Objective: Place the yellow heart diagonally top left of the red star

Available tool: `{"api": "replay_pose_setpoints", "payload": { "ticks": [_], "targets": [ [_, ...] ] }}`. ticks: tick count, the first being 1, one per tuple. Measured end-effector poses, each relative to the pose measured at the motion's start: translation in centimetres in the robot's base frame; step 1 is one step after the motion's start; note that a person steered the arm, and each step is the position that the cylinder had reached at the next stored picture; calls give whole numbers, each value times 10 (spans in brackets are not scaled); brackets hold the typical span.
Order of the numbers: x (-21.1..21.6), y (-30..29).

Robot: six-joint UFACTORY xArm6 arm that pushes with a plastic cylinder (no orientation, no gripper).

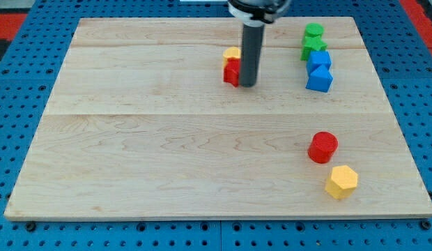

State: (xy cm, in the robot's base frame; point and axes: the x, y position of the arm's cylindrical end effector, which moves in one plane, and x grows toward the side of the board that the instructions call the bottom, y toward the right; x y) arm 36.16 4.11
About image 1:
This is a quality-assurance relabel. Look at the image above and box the red star block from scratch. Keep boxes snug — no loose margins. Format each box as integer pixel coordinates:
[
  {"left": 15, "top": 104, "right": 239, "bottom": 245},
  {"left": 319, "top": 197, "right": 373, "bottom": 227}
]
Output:
[{"left": 223, "top": 58, "right": 240, "bottom": 87}]

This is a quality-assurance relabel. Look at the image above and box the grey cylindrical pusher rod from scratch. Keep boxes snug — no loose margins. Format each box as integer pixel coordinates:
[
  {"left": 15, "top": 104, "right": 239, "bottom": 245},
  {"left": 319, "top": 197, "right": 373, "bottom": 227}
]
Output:
[{"left": 239, "top": 24, "right": 265, "bottom": 88}]

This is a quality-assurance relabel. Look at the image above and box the yellow heart block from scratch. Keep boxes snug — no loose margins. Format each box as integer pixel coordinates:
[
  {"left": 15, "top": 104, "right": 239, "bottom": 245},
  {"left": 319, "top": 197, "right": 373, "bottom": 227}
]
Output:
[{"left": 222, "top": 47, "right": 241, "bottom": 68}]

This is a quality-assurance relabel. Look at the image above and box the blue triangle block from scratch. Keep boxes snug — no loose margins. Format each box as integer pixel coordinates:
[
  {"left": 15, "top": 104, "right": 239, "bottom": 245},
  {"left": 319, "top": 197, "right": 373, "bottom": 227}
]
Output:
[{"left": 305, "top": 65, "right": 333, "bottom": 93}]

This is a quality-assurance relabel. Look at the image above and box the red cylinder block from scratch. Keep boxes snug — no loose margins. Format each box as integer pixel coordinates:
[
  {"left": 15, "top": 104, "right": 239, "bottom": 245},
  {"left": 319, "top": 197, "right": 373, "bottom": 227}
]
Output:
[{"left": 307, "top": 131, "right": 339, "bottom": 164}]

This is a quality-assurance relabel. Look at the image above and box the green cylinder block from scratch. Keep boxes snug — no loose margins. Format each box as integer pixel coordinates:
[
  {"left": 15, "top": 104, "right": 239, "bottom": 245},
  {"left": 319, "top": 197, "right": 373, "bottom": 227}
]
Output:
[{"left": 302, "top": 22, "right": 324, "bottom": 44}]

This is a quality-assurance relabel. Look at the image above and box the wooden board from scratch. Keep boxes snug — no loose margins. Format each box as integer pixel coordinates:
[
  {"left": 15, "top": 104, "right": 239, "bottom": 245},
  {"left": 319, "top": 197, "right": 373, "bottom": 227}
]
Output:
[{"left": 4, "top": 17, "right": 432, "bottom": 222}]

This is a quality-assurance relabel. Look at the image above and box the blue cube block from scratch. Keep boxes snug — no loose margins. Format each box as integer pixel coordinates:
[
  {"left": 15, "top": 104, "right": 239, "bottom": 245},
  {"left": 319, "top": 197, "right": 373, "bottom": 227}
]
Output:
[{"left": 306, "top": 51, "right": 332, "bottom": 75}]

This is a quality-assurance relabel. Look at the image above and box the yellow hexagon block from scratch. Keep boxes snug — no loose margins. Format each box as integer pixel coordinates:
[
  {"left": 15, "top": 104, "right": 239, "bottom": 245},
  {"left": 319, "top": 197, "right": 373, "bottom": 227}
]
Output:
[{"left": 325, "top": 165, "right": 359, "bottom": 199}]

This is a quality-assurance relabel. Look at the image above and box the green star block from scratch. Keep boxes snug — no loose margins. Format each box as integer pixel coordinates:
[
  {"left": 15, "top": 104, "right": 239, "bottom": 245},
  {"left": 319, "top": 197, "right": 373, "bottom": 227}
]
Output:
[{"left": 300, "top": 36, "right": 327, "bottom": 61}]

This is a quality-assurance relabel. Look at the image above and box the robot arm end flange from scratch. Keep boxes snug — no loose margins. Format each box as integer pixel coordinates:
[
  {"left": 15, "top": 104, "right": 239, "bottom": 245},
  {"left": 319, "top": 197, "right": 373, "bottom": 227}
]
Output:
[{"left": 227, "top": 0, "right": 292, "bottom": 27}]

